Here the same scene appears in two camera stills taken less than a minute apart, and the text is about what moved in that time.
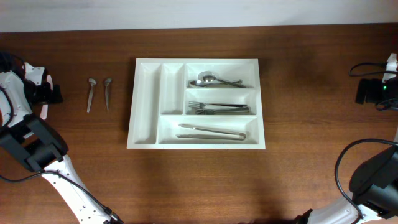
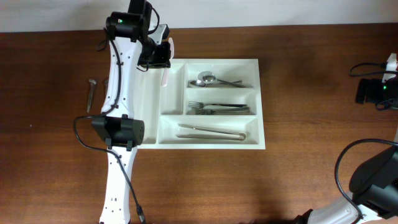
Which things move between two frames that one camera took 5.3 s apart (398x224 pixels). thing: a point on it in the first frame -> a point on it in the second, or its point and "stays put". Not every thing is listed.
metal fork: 201,111 stays put
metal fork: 229,109 stays put
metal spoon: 197,83 stays put
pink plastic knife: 45,108 -> 166,70
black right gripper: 363,91 stays put
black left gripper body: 55,94 -> 158,59
